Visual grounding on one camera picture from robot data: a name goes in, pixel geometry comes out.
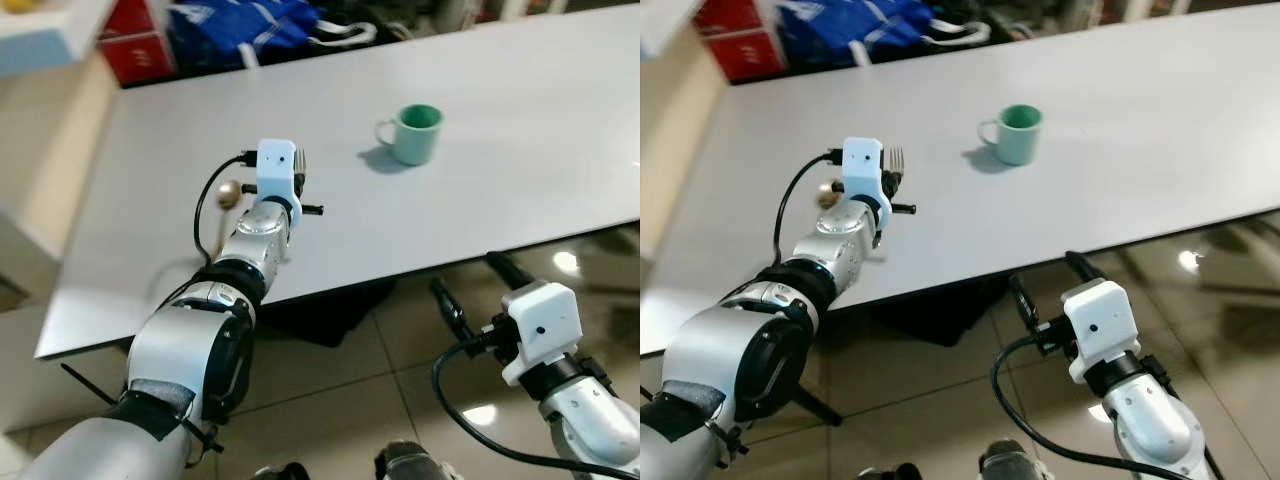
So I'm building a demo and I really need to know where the blue and white counter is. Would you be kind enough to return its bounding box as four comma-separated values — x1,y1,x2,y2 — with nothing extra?
0,0,119,79
640,0,703,59

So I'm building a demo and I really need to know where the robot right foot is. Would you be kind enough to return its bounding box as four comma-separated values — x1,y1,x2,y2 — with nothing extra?
375,442,451,480
980,440,1051,480

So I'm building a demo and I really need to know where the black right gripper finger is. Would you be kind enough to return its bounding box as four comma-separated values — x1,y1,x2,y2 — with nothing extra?
1065,250,1109,286
486,251,536,293
1008,275,1041,336
430,277,476,341

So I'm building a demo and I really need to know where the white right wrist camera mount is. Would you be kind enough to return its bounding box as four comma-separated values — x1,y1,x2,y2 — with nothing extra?
1060,279,1143,386
498,281,583,389

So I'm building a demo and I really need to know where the green mug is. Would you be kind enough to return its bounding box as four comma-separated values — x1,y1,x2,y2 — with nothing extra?
978,103,1044,168
375,103,445,168

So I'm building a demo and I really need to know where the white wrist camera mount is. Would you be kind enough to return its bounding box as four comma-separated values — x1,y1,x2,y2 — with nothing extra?
255,138,302,206
840,137,886,206
498,281,583,389
1060,279,1143,386

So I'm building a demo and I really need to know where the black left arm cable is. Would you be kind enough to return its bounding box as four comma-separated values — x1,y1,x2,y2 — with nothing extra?
192,152,263,271
772,150,846,269

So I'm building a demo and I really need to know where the blue bag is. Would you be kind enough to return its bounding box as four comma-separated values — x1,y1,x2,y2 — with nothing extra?
775,0,991,69
165,0,381,71

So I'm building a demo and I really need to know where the red box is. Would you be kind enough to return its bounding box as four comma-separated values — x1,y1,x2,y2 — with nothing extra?
692,0,786,84
97,0,179,89

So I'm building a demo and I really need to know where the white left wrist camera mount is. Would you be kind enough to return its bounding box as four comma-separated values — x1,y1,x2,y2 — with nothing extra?
840,137,886,206
255,138,302,206

